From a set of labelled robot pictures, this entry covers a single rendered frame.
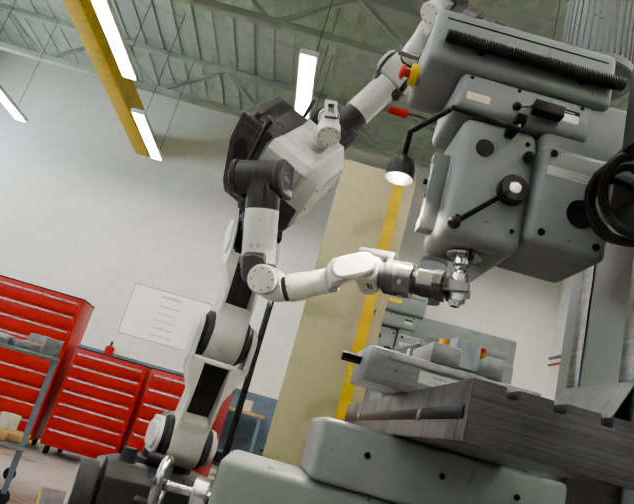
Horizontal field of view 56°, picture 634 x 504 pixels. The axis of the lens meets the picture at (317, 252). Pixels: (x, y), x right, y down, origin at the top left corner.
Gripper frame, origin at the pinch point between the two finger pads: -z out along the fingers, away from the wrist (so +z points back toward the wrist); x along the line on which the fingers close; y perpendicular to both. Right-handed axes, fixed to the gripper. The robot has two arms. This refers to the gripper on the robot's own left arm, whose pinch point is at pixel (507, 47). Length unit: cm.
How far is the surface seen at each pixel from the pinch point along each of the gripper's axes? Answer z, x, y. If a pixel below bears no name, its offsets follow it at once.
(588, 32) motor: -14.3, 1.3, 15.0
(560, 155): -32.7, 7.3, -21.6
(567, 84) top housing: -22.2, 8.7, -5.8
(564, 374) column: -66, -28, -54
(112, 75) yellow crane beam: 613, -492, -29
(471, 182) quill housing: -22.6, 10.9, -41.6
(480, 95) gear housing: -9.9, 13.7, -23.5
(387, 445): -50, 20, -98
